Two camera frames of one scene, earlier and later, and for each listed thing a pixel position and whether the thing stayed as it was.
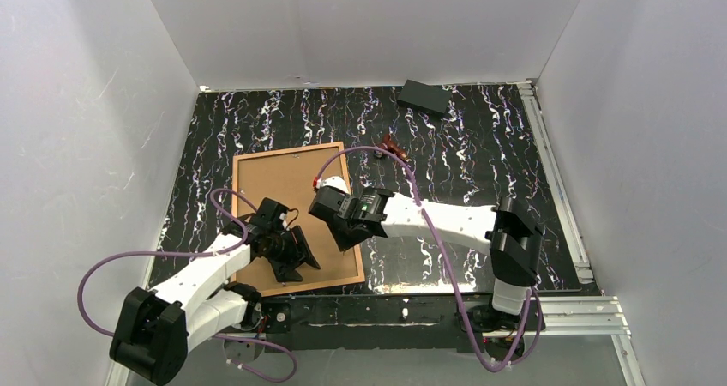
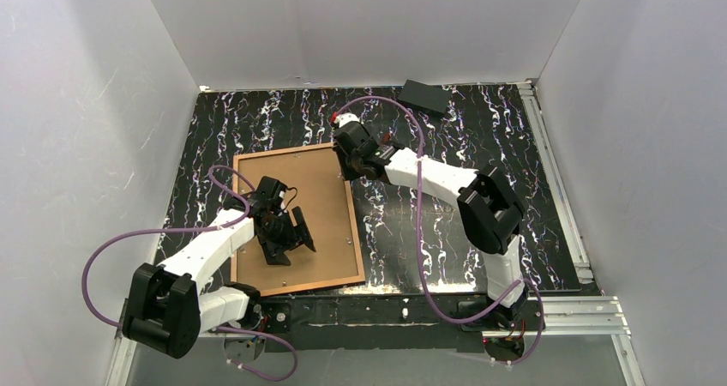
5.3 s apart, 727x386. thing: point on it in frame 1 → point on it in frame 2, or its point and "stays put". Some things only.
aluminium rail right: [583, 268] stays put
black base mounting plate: [425, 322] stays put
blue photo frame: [286, 177] stays put
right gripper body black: [332, 214] → [352, 159]
